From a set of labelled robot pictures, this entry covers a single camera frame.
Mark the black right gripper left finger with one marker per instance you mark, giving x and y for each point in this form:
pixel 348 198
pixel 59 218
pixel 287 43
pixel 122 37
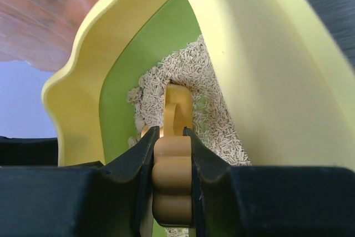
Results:
pixel 114 200

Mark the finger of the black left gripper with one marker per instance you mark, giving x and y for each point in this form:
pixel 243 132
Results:
pixel 29 152
pixel 96 164

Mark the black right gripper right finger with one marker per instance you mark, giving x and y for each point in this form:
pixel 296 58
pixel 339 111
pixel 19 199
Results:
pixel 232 200

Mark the orange litter scoop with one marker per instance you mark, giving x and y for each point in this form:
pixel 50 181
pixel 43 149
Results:
pixel 172 161

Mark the yellow green litter box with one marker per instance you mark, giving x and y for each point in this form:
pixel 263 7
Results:
pixel 287 85

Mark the beige cat litter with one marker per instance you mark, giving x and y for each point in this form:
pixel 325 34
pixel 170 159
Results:
pixel 190 67

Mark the bin with pink bag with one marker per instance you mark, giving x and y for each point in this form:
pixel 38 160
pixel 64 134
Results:
pixel 41 32

